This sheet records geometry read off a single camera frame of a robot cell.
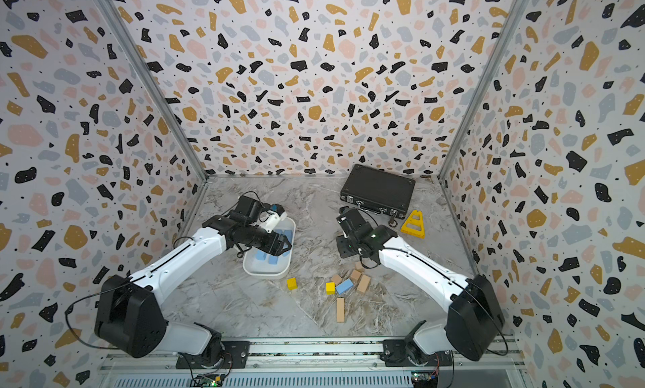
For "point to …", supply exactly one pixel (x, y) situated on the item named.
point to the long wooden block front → (340, 309)
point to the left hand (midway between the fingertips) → (285, 241)
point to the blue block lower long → (344, 286)
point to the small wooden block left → (336, 279)
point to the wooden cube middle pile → (355, 275)
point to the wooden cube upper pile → (359, 266)
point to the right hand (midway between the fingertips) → (344, 243)
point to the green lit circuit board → (209, 380)
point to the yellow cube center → (330, 288)
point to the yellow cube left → (291, 284)
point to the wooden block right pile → (364, 283)
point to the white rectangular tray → (260, 264)
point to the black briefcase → (380, 191)
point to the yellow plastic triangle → (414, 224)
